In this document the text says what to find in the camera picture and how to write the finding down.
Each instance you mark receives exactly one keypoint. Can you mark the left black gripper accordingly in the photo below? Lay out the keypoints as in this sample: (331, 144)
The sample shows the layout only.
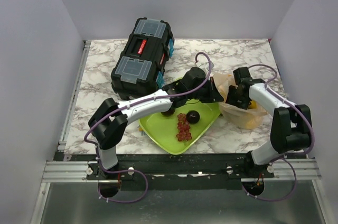
(213, 95)

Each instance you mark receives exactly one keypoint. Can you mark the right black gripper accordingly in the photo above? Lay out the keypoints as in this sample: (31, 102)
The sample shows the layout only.
(229, 99)

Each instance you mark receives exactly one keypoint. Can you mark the translucent orange plastic bag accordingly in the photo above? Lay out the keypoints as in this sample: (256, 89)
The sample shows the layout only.
(243, 118)

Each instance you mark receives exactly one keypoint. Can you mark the dark purple fake plum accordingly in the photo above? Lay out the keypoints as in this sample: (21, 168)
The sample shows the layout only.
(192, 117)

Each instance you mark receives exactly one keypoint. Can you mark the fake red grape bunch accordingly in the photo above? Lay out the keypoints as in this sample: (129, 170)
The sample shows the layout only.
(183, 127)

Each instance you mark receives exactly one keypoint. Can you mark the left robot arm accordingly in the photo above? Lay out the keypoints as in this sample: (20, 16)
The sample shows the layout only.
(110, 120)

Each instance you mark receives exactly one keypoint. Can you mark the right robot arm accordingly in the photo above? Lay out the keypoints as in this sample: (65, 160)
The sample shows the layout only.
(291, 128)

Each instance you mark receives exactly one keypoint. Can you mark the fake yellow banana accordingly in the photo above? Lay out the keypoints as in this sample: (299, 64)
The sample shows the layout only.
(252, 105)

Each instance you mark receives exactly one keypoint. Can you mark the dark red fake apple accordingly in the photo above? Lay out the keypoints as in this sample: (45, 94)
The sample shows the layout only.
(168, 113)

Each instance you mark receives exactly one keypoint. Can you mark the green plastic tray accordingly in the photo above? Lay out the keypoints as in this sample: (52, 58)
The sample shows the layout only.
(163, 129)

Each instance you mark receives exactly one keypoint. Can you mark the black plastic toolbox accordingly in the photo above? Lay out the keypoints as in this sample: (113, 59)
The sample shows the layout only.
(140, 68)

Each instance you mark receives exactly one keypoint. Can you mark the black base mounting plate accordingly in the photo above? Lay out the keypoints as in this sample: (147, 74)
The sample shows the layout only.
(136, 172)

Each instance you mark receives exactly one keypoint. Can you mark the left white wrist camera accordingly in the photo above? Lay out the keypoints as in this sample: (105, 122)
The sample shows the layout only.
(203, 65)

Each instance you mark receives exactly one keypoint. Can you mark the aluminium extrusion rail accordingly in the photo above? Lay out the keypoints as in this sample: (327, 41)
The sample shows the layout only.
(79, 171)

